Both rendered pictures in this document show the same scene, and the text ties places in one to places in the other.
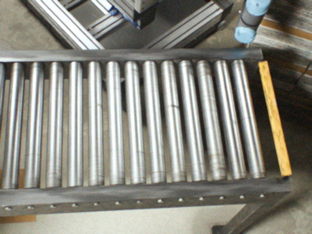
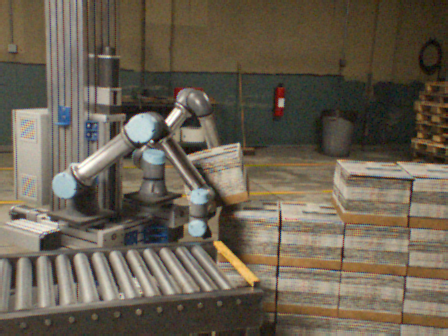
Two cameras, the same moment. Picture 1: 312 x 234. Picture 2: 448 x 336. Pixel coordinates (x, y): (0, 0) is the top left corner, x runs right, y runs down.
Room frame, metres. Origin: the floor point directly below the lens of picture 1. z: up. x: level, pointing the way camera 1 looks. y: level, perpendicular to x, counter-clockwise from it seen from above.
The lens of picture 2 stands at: (-1.27, -0.18, 1.55)
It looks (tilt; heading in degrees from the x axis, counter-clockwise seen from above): 11 degrees down; 356
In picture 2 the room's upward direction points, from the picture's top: 3 degrees clockwise
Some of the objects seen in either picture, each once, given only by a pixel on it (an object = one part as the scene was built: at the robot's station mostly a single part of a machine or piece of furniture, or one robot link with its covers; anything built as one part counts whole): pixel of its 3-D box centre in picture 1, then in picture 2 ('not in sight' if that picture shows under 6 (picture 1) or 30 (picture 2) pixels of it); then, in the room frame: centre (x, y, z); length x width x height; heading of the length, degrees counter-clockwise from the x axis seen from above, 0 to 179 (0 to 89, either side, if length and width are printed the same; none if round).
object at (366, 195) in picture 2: not in sight; (368, 191); (1.41, -1.09, 0.95); 0.38 x 0.29 x 0.23; 174
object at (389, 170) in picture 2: not in sight; (372, 168); (1.39, -1.09, 1.06); 0.37 x 0.29 x 0.01; 174
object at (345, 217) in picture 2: not in sight; (366, 209); (1.40, -1.09, 0.86); 0.38 x 0.29 x 0.04; 174
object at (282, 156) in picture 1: (274, 115); (235, 261); (0.76, -0.39, 0.81); 0.43 x 0.03 x 0.02; 15
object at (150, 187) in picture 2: not in sight; (153, 184); (1.74, -0.03, 0.87); 0.15 x 0.15 x 0.10
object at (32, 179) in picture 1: (35, 123); (1, 289); (0.56, 0.38, 0.77); 0.47 x 0.05 x 0.05; 15
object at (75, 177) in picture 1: (75, 122); (45, 285); (0.60, 0.26, 0.77); 0.47 x 0.05 x 0.05; 15
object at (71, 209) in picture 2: not in sight; (82, 201); (1.34, 0.27, 0.87); 0.15 x 0.15 x 0.10
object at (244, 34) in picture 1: (247, 26); (198, 225); (1.08, -0.26, 0.85); 0.11 x 0.08 x 0.09; 174
